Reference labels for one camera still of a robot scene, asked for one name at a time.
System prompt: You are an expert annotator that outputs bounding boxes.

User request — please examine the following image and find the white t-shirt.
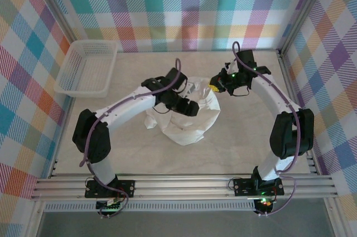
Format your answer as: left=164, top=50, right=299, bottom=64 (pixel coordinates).
left=143, top=77, right=221, bottom=146

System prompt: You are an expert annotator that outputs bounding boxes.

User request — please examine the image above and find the white plastic mesh basket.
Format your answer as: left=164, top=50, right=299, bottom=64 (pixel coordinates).
left=53, top=40, right=118, bottom=98

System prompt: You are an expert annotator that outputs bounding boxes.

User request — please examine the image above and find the right controller board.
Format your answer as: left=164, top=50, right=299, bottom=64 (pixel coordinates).
left=254, top=197, right=273, bottom=210

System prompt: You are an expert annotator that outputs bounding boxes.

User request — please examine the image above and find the controller board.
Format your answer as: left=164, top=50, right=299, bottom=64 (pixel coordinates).
left=254, top=197, right=273, bottom=210
left=95, top=199, right=122, bottom=211

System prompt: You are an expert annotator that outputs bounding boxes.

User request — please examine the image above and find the left controller board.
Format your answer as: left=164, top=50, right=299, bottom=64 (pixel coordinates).
left=95, top=199, right=122, bottom=211

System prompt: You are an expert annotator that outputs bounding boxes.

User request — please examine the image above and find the aluminium right table side rail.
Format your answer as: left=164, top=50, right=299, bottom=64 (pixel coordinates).
left=277, top=50, right=319, bottom=175

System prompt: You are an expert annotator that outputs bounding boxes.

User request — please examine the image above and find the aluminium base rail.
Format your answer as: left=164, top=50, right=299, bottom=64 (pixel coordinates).
left=30, top=173, right=340, bottom=200

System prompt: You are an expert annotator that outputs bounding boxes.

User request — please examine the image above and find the aluminium right frame post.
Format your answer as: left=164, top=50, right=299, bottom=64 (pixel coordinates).
left=278, top=0, right=334, bottom=54

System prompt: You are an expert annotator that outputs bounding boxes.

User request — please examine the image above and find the aluminium frame post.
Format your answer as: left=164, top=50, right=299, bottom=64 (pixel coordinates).
left=29, top=0, right=78, bottom=43
left=278, top=0, right=334, bottom=54

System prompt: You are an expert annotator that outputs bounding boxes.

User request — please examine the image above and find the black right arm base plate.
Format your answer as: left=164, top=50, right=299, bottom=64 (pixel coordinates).
left=233, top=175, right=285, bottom=197

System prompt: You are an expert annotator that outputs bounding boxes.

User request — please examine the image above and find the grey slotted cable duct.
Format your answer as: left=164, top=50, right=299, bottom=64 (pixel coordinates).
left=44, top=202, right=256, bottom=212

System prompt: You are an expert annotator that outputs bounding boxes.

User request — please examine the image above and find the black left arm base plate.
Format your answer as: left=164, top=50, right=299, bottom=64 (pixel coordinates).
left=84, top=180, right=136, bottom=199

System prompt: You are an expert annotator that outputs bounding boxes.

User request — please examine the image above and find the aluminium left frame post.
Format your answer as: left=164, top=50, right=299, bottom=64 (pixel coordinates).
left=29, top=0, right=78, bottom=43

